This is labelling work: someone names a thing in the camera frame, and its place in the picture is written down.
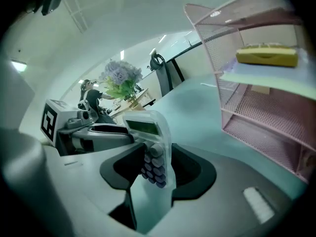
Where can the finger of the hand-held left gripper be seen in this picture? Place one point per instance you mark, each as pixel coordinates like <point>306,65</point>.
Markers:
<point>106,139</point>
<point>108,128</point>

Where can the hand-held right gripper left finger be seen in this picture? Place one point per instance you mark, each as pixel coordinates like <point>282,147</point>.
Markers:
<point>118,169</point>

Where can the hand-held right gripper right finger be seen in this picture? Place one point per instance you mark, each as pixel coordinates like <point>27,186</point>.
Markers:
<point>195,176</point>

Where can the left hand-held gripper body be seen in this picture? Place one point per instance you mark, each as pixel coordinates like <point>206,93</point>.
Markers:
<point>49,122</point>

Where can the purple calculator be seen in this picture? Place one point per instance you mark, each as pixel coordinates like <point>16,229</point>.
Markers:
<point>148,130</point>

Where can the yellow calculator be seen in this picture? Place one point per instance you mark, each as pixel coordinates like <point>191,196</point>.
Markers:
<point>266,57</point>

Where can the light wooden side desk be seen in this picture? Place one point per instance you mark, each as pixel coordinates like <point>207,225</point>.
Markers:
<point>133,102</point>

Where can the pink flower vase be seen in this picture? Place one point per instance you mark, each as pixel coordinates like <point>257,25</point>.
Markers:
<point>138,106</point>

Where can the purple white flower bouquet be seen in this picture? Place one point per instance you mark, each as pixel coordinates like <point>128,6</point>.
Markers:
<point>121,78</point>

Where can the pink mesh desk organizer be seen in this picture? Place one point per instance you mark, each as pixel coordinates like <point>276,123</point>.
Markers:
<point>259,122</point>

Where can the beige cubicle partition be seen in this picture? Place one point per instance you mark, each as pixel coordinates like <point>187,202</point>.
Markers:
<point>182,49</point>

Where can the pale lilac sheet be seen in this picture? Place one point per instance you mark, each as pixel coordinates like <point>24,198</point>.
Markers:
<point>271,79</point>

